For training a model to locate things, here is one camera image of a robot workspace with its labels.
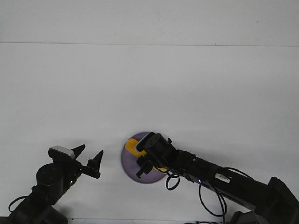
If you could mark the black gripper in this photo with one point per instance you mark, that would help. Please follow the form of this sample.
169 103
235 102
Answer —
75 168
160 154

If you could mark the purple round plate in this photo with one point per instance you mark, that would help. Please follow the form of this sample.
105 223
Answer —
131 167

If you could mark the yellow corn cob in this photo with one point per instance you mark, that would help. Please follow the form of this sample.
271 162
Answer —
130 147

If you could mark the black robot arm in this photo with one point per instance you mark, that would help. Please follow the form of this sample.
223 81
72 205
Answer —
272 203
53 180

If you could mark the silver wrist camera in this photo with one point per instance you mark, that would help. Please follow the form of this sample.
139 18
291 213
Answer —
60 153
143 138

